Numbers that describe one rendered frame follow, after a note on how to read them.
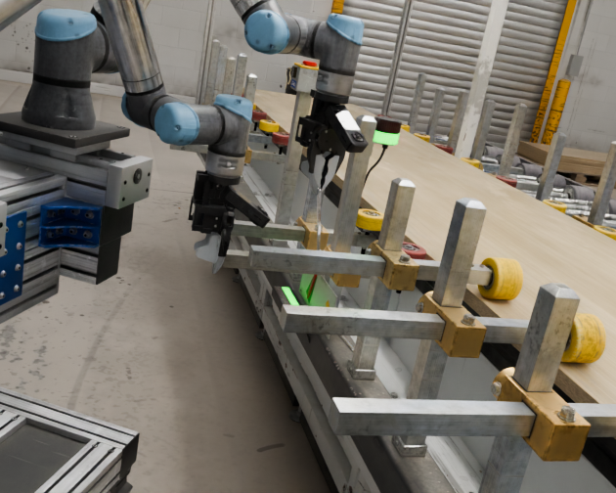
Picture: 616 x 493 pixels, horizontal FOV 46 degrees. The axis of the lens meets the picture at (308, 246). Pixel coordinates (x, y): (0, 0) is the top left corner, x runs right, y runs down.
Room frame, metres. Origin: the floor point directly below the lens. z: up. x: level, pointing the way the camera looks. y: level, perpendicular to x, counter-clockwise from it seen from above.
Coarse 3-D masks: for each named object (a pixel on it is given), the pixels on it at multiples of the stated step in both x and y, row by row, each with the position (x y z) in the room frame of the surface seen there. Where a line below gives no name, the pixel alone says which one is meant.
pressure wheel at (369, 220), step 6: (360, 210) 1.79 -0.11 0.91; (366, 210) 1.80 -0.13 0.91; (372, 210) 1.81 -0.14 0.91; (360, 216) 1.75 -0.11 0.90; (366, 216) 1.75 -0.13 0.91; (372, 216) 1.75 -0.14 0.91; (378, 216) 1.76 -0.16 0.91; (360, 222) 1.75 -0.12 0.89; (366, 222) 1.74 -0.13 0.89; (372, 222) 1.74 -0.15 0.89; (378, 222) 1.75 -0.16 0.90; (366, 228) 1.74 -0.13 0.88; (372, 228) 1.74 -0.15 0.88; (378, 228) 1.75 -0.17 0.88; (366, 234) 1.78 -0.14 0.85
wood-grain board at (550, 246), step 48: (288, 96) 4.06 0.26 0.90; (384, 192) 2.09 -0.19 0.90; (432, 192) 2.22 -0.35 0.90; (480, 192) 2.37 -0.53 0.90; (432, 240) 1.66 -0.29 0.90; (480, 240) 1.75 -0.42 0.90; (528, 240) 1.84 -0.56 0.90; (576, 240) 1.94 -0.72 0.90; (528, 288) 1.43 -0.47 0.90; (576, 288) 1.50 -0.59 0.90; (576, 384) 1.01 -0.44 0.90
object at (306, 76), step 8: (296, 64) 2.02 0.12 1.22; (296, 72) 2.00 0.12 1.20; (304, 72) 1.98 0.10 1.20; (312, 72) 1.99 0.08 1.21; (296, 80) 1.99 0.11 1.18; (304, 80) 1.98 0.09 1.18; (312, 80) 1.99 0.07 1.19; (296, 88) 1.98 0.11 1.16; (304, 88) 1.99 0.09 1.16; (312, 88) 1.99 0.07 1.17
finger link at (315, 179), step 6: (318, 156) 1.48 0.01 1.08; (306, 162) 1.51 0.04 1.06; (318, 162) 1.48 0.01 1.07; (324, 162) 1.49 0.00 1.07; (306, 168) 1.51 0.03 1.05; (318, 168) 1.48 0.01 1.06; (306, 174) 1.51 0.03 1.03; (312, 174) 1.48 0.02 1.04; (318, 174) 1.48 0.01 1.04; (312, 180) 1.48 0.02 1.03; (318, 180) 1.49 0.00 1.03; (312, 186) 1.49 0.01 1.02; (318, 186) 1.49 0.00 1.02
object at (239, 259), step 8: (232, 256) 1.41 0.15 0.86; (240, 256) 1.41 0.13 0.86; (224, 264) 1.40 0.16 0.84; (232, 264) 1.41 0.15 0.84; (240, 264) 1.41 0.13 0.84; (248, 264) 1.42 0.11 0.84; (296, 272) 1.45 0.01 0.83; (304, 272) 1.46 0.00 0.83; (312, 272) 1.46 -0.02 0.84; (320, 272) 1.47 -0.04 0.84
